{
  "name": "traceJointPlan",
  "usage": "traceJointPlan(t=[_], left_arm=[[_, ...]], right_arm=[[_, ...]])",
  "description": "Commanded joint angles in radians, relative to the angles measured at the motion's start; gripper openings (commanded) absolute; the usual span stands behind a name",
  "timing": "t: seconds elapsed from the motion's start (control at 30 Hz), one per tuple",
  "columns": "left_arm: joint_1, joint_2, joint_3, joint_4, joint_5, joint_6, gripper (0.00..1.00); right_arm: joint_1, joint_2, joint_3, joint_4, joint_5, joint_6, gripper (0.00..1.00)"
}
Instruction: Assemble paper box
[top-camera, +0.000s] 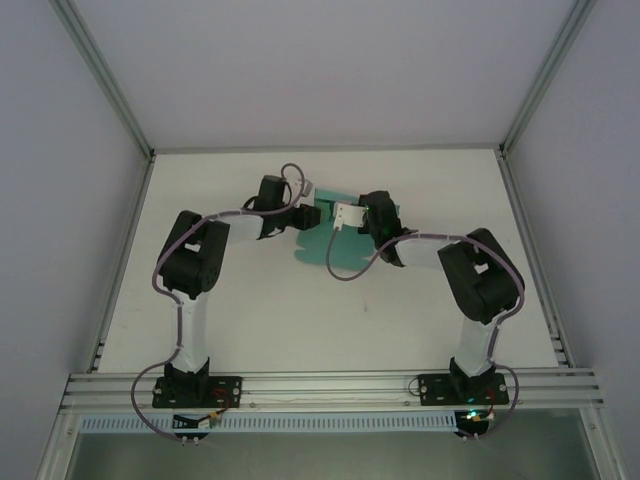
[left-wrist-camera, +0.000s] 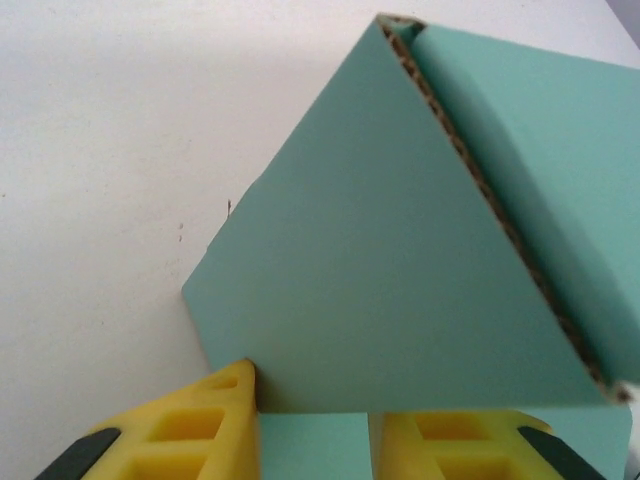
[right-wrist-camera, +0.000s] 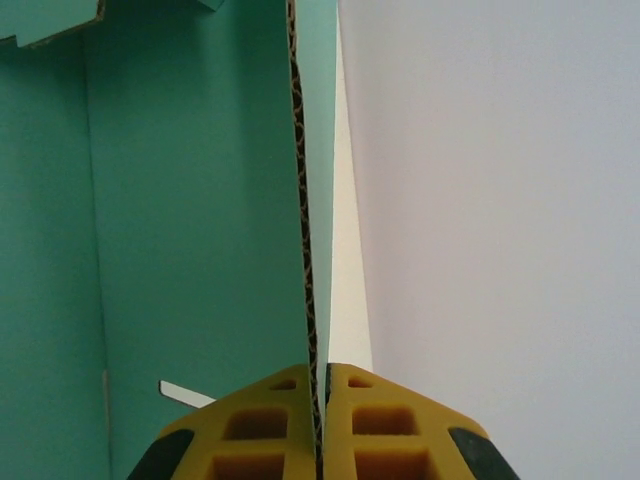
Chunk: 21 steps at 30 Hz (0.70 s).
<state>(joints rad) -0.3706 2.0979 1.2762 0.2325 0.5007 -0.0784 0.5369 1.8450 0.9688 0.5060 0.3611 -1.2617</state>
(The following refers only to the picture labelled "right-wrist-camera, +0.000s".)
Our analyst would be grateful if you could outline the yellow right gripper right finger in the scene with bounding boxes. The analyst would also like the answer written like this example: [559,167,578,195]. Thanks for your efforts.
[322,362,516,480]

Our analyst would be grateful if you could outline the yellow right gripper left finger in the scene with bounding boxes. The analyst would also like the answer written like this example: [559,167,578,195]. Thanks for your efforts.
[130,363,321,480]

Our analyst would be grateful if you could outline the teal cardboard box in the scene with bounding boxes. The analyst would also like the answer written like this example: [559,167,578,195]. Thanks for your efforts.
[0,0,341,480]

